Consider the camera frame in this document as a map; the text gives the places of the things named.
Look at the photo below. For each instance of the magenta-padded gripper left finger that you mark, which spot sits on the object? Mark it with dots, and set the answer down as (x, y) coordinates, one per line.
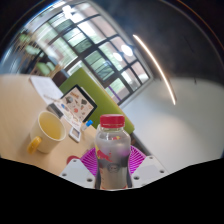
(76, 171)

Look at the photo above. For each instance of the large black-framed window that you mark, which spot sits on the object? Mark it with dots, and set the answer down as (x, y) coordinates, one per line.
(96, 50)

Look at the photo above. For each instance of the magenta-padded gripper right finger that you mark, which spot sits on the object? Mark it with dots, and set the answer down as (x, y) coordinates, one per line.
(150, 170)

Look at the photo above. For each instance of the white paper sheet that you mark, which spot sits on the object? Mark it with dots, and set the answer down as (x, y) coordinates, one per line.
(45, 87)

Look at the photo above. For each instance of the flat round red coaster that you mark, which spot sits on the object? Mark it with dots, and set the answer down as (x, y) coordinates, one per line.
(72, 159)

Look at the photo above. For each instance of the yellow mug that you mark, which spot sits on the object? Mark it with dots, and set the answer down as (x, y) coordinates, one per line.
(46, 138)

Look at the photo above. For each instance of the long linear ceiling light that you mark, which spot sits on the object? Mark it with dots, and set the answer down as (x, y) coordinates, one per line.
(156, 66)

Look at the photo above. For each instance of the white printed sticker sheet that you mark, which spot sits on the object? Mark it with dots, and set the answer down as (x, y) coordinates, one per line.
(68, 115)

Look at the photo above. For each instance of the sticker-covered black tablet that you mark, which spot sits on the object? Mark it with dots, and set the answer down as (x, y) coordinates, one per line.
(80, 103)

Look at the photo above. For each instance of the small blue-capped bottle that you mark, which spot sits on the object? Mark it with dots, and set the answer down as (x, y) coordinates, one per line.
(87, 125)

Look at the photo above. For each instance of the small dark phone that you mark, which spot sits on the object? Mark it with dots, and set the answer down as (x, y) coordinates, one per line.
(55, 110)

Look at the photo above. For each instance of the group of pendant lamps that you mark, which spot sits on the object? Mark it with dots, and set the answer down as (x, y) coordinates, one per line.
(126, 50)

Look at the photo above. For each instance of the group of green-seated wooden chairs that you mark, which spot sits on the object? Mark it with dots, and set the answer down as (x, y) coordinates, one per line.
(41, 68)

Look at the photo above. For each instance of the green upholstered bench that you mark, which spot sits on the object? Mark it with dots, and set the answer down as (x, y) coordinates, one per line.
(100, 96)

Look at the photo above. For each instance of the clear red-capped drink bottle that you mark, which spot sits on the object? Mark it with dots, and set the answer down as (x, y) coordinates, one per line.
(112, 150)

